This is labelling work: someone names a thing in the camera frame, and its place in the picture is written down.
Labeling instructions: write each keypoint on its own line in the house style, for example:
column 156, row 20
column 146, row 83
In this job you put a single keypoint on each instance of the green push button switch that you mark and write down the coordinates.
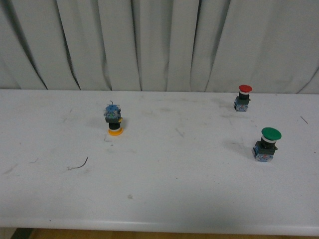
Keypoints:
column 265, row 148

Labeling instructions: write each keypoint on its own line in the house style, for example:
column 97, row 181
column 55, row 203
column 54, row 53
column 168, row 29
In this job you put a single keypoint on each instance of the yellow push button switch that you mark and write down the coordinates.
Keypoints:
column 112, row 115

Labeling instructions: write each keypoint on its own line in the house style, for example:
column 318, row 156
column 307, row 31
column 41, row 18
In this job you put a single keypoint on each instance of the red push button switch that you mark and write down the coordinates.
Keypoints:
column 242, row 100

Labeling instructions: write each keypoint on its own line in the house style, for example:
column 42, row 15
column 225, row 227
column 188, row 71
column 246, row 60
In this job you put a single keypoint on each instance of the white pleated curtain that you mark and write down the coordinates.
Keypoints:
column 160, row 45

